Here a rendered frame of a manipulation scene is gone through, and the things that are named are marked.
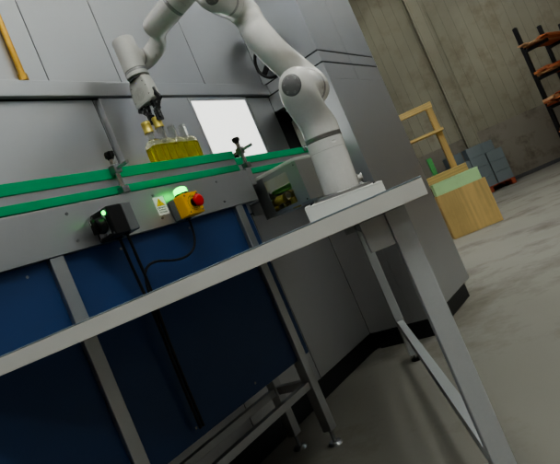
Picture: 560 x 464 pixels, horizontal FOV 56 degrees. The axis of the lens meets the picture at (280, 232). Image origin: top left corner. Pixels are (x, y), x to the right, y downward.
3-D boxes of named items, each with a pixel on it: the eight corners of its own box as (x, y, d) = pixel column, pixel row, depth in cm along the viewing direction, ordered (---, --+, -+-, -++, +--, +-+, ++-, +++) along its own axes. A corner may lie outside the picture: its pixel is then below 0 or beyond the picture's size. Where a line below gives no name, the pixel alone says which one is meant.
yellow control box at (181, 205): (192, 219, 170) (182, 198, 170) (207, 211, 165) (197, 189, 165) (176, 224, 164) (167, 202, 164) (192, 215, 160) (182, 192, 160)
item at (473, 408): (420, 356, 245) (358, 215, 247) (564, 568, 95) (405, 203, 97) (402, 364, 246) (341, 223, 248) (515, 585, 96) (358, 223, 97)
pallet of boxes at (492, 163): (506, 184, 1154) (486, 141, 1156) (517, 181, 1085) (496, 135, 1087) (460, 203, 1164) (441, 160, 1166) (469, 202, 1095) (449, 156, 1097)
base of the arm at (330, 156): (367, 184, 181) (349, 133, 180) (374, 182, 162) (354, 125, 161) (315, 203, 183) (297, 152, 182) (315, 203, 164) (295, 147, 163)
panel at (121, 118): (267, 160, 268) (241, 99, 269) (272, 158, 266) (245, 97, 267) (130, 186, 195) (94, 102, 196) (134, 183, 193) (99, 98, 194)
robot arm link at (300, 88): (345, 133, 174) (321, 63, 173) (328, 133, 158) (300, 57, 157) (313, 145, 180) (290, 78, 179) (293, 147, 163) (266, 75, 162)
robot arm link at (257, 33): (298, 114, 168) (316, 114, 183) (325, 86, 163) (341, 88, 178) (201, 4, 175) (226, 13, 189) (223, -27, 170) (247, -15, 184)
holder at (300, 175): (280, 216, 223) (265, 182, 224) (332, 191, 207) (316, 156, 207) (256, 225, 209) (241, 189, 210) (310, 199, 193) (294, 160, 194)
